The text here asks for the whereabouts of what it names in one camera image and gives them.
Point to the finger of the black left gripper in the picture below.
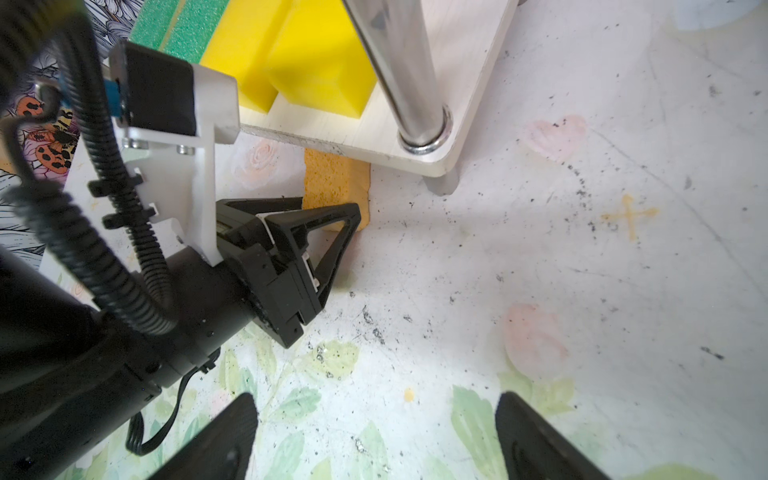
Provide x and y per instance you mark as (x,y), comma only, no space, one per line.
(239,219)
(313,243)

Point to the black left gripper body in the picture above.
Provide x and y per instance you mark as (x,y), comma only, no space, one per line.
(265,279)

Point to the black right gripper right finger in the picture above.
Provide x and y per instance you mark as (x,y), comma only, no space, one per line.
(533,449)

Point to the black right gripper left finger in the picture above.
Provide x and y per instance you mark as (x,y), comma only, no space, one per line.
(222,450)

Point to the orange cellulose sponge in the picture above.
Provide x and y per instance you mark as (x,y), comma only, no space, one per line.
(332,179)

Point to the yellow sponge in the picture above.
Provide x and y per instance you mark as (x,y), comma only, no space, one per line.
(244,36)
(318,61)

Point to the green scrub sponge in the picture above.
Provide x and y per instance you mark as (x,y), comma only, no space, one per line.
(152,23)
(193,29)

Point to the white two-tier shelf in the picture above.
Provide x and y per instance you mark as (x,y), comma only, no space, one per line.
(433,61)

